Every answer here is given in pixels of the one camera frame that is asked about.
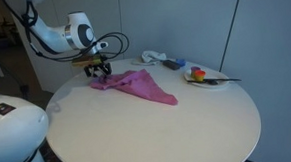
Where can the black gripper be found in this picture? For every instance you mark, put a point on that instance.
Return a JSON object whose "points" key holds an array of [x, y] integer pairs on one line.
{"points": [[97, 68]]}

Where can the pink shirt with orange print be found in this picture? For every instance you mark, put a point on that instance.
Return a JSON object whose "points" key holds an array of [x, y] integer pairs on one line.
{"points": [[142, 86]]}

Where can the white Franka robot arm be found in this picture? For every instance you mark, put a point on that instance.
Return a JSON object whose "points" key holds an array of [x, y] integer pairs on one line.
{"points": [[53, 35]]}

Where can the crumpled white cloth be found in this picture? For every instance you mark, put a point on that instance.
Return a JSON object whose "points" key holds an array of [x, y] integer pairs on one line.
{"points": [[151, 56]]}

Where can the black rectangular block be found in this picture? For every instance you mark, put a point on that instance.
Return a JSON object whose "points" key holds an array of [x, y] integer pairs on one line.
{"points": [[171, 65]]}

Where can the small blue block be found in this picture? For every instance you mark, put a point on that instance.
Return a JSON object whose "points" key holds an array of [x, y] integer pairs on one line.
{"points": [[181, 62]]}

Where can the purple toy cup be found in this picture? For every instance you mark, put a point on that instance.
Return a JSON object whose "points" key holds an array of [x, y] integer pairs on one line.
{"points": [[194, 70]]}

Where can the orange toy cup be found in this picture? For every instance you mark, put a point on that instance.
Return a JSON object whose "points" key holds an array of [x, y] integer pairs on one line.
{"points": [[200, 75]]}

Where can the white round plate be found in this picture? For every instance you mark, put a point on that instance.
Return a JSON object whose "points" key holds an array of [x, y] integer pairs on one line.
{"points": [[219, 82]]}

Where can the black utensil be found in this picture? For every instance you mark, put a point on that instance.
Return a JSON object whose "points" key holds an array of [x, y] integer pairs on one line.
{"points": [[224, 80]]}

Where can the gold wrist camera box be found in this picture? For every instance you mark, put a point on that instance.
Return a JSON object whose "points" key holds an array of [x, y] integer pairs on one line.
{"points": [[86, 60]]}

